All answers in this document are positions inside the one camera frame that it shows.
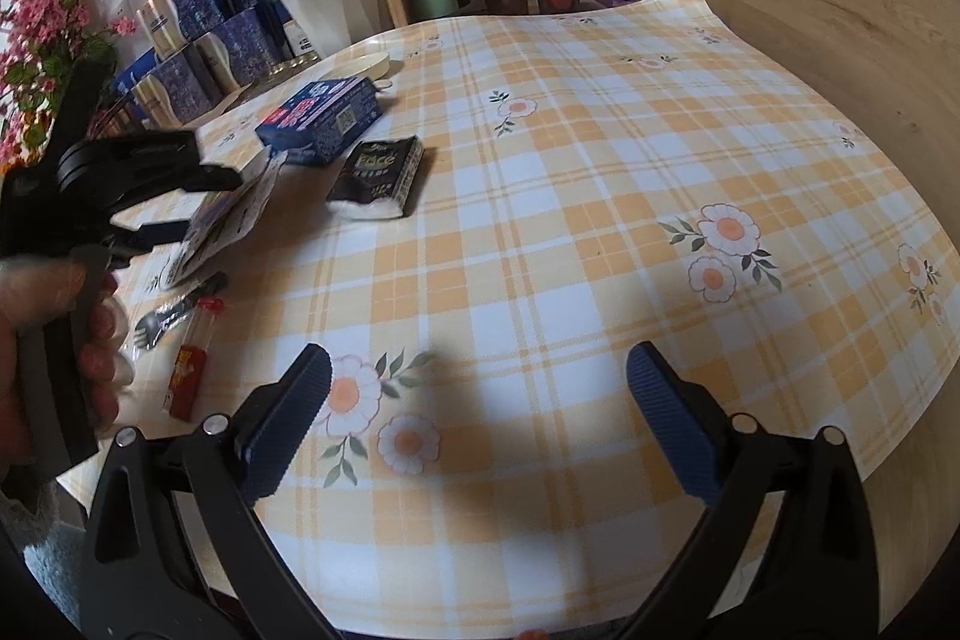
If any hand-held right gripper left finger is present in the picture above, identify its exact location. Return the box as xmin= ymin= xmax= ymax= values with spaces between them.
xmin=79 ymin=342 xmax=346 ymax=640

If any blue cardboard box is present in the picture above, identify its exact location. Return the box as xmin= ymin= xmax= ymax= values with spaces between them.
xmin=255 ymin=75 xmax=380 ymax=165

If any red yellow sauce sachet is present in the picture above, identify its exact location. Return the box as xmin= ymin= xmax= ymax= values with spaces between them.
xmin=166 ymin=299 xmax=226 ymax=422

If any cream round plate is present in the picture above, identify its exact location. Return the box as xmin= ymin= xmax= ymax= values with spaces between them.
xmin=319 ymin=53 xmax=395 ymax=90

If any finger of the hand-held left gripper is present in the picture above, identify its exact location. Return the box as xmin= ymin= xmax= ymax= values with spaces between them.
xmin=90 ymin=131 xmax=245 ymax=212
xmin=109 ymin=220 xmax=192 ymax=255

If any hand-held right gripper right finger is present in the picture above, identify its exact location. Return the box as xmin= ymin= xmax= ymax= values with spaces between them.
xmin=619 ymin=340 xmax=880 ymax=640

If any white faceted vase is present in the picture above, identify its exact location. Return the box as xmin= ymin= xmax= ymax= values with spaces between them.
xmin=277 ymin=0 xmax=395 ymax=60

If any row of blue patterned boxes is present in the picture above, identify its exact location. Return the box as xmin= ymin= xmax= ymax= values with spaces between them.
xmin=112 ymin=0 xmax=316 ymax=127

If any gold embossed tray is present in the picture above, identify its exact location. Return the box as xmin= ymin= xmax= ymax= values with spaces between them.
xmin=259 ymin=51 xmax=320 ymax=79

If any black plastic fork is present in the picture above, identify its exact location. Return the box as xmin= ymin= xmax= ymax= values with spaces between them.
xmin=133 ymin=271 xmax=230 ymax=352

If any blue white blister package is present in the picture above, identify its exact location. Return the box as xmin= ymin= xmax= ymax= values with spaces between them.
xmin=161 ymin=149 xmax=290 ymax=289

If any yellow plaid flower tablecloth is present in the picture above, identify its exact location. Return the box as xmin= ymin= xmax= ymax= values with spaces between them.
xmin=56 ymin=0 xmax=960 ymax=640

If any person's left hand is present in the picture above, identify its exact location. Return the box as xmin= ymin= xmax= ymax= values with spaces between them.
xmin=0 ymin=257 xmax=136 ymax=513

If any black tissue pack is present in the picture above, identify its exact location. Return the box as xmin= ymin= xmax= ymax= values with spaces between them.
xmin=326 ymin=135 xmax=425 ymax=221

